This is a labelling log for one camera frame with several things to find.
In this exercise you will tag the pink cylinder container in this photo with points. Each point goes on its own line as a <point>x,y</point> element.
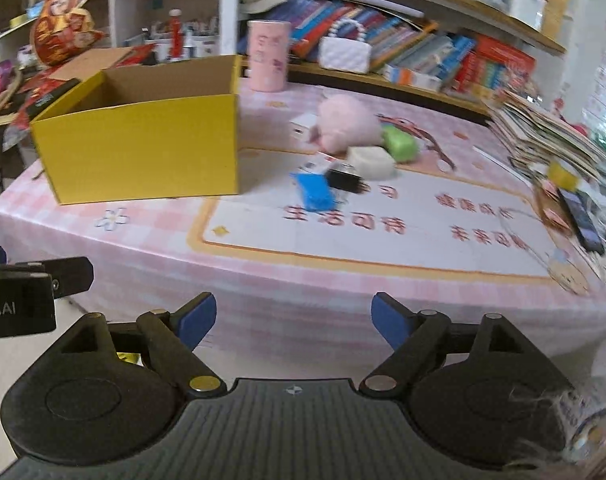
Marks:
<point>268,55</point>

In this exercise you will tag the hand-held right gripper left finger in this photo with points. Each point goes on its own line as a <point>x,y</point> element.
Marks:
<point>199,317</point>

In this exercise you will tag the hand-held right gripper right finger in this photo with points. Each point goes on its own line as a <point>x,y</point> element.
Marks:
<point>389,317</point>

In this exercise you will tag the white plastic bag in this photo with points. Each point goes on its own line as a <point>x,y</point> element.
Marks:
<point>603,390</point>

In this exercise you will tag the white quilted beaded handbag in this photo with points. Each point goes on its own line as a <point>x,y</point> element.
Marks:
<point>344,55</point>

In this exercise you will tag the pink plush toy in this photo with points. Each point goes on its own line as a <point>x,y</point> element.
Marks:
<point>345,122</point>

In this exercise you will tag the white shelf unit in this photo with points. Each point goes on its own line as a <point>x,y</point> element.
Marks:
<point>133,5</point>

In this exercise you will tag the pink checked printed tablecloth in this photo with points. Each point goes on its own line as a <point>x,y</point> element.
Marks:
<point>133,260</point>

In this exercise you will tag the yellow cardboard box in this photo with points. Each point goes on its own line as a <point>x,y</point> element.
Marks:
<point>133,155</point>

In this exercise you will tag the white storage box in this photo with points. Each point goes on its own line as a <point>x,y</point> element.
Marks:
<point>527,7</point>

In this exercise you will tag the row of colourful books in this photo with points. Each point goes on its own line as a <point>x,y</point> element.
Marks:
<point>423,50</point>

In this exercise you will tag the green soap block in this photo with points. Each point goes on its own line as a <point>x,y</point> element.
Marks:
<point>400,144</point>

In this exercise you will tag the long black box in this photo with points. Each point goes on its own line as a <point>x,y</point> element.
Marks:
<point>50,97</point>

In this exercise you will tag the black smartphone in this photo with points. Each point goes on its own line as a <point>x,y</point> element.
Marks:
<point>580,217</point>

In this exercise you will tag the red bottle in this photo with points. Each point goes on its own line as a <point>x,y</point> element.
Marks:
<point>175,35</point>

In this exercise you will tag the wooden bookshelf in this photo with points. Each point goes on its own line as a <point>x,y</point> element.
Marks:
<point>555,5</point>

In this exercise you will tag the white charger cube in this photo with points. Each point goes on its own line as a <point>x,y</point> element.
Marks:
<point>303,127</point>

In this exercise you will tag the brown patterned card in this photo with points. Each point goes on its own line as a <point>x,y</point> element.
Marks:
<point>550,210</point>

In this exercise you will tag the stack of paper cards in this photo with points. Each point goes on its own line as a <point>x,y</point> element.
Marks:
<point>543,132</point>

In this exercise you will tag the woven basket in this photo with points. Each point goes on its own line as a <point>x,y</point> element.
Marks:
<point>0,92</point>

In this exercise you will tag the black charger plug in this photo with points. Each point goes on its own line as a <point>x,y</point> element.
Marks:
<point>344,179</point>

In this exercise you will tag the small white red packet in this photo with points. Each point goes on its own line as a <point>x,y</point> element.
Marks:
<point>317,165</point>

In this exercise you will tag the beige soap block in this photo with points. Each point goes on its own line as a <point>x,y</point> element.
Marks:
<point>372,162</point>

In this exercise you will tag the white stick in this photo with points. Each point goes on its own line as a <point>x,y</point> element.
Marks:
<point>493,156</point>

